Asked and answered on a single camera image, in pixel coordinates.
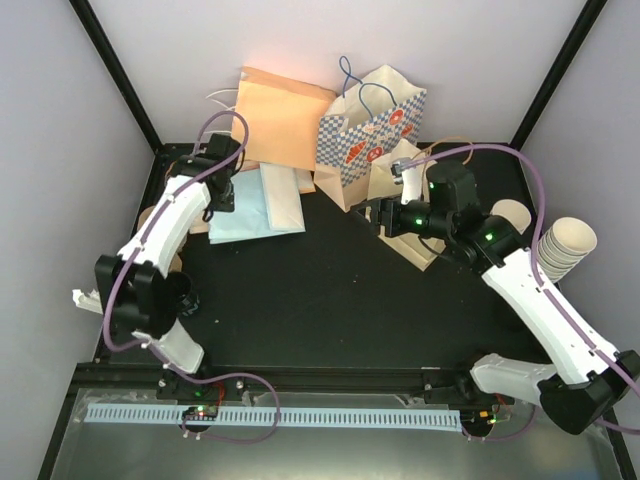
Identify beige kraft paper bag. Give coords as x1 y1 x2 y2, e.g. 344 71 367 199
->
367 137 471 272

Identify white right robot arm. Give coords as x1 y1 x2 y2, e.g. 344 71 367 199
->
353 163 639 435

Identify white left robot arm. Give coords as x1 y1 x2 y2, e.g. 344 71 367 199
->
95 134 244 399

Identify flat brown paper bags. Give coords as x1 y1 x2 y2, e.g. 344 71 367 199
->
137 158 317 261

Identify light blue paper bag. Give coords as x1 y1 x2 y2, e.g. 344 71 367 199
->
208 164 306 245

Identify blue checkered paper bag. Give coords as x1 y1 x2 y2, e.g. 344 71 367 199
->
313 56 427 212

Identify short white cup stack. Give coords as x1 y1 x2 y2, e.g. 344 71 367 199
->
490 199 532 234

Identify orange paper bag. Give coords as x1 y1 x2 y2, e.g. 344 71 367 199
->
235 67 336 171

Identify black cup with white print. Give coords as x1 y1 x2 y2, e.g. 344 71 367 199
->
167 272 200 318

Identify tall white cup stack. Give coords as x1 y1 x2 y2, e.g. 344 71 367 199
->
537 217 598 283

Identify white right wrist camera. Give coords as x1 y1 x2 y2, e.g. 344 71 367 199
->
390 157 423 205

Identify black frame post right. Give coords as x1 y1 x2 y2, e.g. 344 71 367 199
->
509 0 608 150

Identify black frame post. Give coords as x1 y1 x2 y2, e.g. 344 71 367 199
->
509 0 608 150
69 0 163 153

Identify black frame post left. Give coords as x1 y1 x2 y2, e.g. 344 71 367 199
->
69 0 163 153

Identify light blue cable duct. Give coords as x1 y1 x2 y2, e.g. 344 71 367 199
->
84 404 462 433

